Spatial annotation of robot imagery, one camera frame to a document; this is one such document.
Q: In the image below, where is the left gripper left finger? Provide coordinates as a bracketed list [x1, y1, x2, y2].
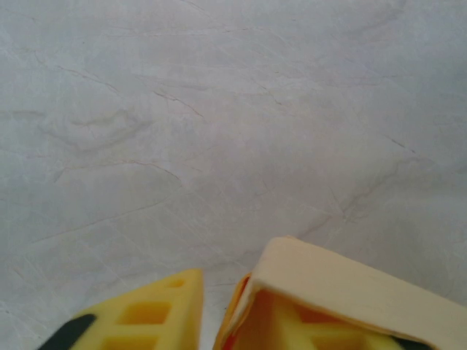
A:
[38, 268, 204, 350]

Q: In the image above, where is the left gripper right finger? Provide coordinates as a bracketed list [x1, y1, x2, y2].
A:
[262, 302, 435, 350]

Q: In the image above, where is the orange paper box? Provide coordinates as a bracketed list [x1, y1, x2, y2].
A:
[217, 236, 467, 350]

